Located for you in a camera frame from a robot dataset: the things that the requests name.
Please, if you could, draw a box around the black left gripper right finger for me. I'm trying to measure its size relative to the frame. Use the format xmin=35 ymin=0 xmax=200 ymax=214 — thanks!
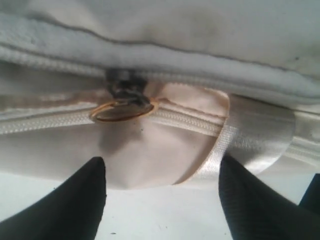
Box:
xmin=218 ymin=157 xmax=320 ymax=240

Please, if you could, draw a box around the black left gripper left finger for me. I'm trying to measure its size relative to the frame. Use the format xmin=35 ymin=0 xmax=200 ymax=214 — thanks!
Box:
xmin=0 ymin=157 xmax=107 ymax=240

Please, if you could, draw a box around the cream fabric duffel bag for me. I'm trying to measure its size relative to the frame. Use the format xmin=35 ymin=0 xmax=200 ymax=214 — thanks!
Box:
xmin=0 ymin=0 xmax=320 ymax=190

